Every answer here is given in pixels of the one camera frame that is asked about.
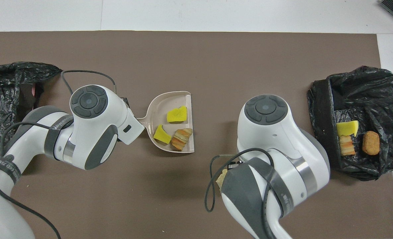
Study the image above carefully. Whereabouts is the pale beige foam chunk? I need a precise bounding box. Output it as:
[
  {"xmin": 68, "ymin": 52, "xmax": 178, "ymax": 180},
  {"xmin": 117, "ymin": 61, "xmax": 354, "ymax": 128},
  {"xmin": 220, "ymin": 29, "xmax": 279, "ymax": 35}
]
[{"xmin": 216, "ymin": 169, "xmax": 228, "ymax": 193}]

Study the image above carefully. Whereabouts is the brown cork-like foam chunk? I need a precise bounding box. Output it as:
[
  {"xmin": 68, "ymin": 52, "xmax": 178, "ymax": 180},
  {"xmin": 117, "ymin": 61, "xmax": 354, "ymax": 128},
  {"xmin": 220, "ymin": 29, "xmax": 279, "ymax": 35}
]
[{"xmin": 362, "ymin": 131, "xmax": 380, "ymax": 156}]

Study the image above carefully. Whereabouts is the brown table mat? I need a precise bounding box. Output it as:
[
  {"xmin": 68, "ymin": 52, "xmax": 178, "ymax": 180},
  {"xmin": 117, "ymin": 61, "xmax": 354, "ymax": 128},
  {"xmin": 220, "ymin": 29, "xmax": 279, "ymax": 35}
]
[{"xmin": 0, "ymin": 31, "xmax": 393, "ymax": 239}]

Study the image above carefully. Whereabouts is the orange striped foam chunk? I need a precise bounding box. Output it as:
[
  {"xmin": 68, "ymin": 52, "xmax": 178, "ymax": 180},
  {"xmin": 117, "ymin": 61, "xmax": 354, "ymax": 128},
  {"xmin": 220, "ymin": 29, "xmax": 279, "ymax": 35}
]
[{"xmin": 171, "ymin": 128, "xmax": 193, "ymax": 152}]

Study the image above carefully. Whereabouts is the left black trash bag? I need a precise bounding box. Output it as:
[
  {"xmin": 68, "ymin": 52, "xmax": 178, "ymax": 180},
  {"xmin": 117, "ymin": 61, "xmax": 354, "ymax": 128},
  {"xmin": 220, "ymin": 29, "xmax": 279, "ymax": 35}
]
[{"xmin": 0, "ymin": 62, "xmax": 63, "ymax": 167}]

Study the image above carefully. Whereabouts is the right black trash bag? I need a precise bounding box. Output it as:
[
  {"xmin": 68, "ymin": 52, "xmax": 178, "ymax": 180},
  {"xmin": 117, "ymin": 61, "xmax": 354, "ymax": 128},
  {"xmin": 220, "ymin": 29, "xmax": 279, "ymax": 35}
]
[{"xmin": 307, "ymin": 66, "xmax": 393, "ymax": 181}]

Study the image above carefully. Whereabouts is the beige plastic dustpan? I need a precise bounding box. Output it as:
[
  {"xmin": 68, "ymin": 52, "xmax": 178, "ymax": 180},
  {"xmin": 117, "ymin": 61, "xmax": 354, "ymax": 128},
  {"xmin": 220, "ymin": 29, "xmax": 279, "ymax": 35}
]
[{"xmin": 137, "ymin": 91, "xmax": 195, "ymax": 153}]

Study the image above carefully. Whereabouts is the black trash bag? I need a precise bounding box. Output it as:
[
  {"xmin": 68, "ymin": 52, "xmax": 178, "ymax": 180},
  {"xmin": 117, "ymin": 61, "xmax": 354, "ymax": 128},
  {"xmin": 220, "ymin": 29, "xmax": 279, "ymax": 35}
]
[
  {"xmin": 0, "ymin": 62, "xmax": 63, "ymax": 167},
  {"xmin": 307, "ymin": 66, "xmax": 393, "ymax": 181}
]

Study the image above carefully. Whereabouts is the yellow sponge piece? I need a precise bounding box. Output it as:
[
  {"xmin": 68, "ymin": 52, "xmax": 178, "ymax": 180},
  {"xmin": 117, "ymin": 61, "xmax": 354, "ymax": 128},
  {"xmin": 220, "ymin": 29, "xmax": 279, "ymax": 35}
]
[
  {"xmin": 167, "ymin": 106, "xmax": 188, "ymax": 123},
  {"xmin": 336, "ymin": 120, "xmax": 359, "ymax": 136},
  {"xmin": 153, "ymin": 124, "xmax": 172, "ymax": 144}
]

